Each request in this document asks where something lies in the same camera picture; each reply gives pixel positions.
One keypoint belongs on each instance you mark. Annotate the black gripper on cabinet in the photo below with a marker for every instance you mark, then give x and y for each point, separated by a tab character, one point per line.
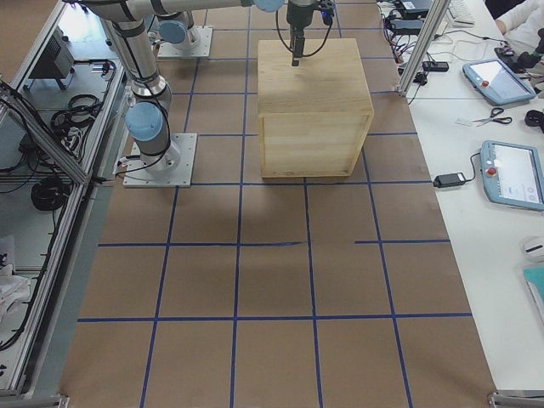
297	15

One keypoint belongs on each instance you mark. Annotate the wooden drawer cabinet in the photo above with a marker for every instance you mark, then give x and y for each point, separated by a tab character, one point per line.
313	118

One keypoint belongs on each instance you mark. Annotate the teach pendant upper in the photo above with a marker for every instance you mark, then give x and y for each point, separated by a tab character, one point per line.
497	82

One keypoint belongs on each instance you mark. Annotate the teach pendant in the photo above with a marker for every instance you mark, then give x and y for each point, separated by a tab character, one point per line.
497	82
512	174

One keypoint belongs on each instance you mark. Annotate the black device on white table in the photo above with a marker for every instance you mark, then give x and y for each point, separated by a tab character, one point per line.
435	66

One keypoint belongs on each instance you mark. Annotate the white keyboard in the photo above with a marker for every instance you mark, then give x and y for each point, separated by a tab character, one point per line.
459	15

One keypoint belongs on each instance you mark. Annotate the black power adapter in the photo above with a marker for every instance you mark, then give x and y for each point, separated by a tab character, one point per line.
449	180

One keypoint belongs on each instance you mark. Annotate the black scissors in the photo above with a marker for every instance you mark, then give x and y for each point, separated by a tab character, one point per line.
494	116

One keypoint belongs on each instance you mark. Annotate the person arm white sleeve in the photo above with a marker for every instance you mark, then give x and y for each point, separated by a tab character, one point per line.
525	18

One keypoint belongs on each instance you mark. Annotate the grey control box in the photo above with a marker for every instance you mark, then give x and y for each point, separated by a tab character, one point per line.
56	62

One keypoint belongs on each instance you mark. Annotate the teach pendant lower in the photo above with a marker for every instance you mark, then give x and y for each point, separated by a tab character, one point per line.
512	174

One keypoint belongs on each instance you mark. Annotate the teal notebook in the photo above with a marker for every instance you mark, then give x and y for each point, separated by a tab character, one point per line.
533	277

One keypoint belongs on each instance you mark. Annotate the aluminium frame post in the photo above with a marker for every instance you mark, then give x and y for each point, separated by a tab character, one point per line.
429	28

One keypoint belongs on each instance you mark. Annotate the aluminium side frame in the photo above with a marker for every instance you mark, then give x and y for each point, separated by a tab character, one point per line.
51	142

